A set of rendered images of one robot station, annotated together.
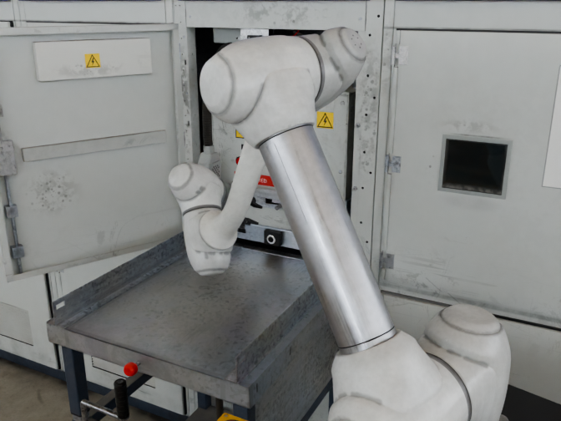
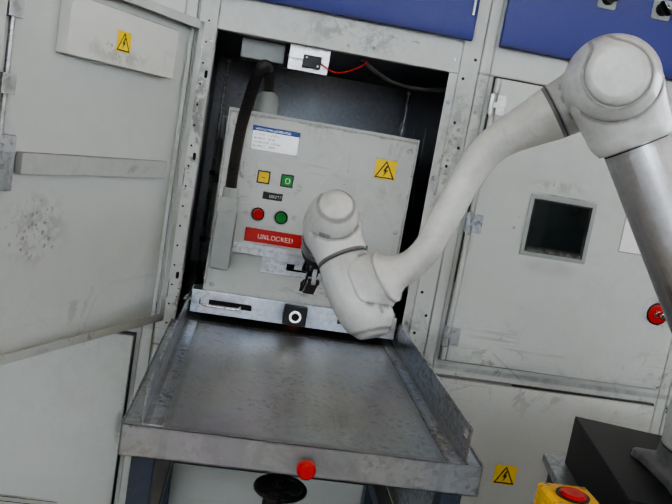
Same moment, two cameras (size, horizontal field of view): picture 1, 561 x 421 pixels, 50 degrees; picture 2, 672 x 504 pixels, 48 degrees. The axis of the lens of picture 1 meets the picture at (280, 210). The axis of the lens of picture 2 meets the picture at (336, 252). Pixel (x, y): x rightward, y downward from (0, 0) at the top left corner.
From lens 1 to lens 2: 1.10 m
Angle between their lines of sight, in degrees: 35
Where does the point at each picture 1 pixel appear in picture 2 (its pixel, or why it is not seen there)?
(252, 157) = (474, 182)
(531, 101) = not seen: hidden behind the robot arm
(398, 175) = (478, 236)
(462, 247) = (535, 317)
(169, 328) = (303, 417)
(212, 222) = (393, 265)
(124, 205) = (105, 264)
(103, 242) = (74, 318)
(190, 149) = (190, 193)
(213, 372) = (423, 456)
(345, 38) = not seen: hidden behind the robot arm
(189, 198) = (345, 236)
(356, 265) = not seen: outside the picture
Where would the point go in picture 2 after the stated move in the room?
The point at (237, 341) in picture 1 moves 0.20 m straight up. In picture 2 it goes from (398, 424) to (418, 324)
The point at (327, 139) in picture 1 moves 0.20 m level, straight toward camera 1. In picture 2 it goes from (385, 192) to (429, 204)
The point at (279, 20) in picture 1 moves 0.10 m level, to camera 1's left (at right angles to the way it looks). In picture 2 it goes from (355, 43) to (320, 34)
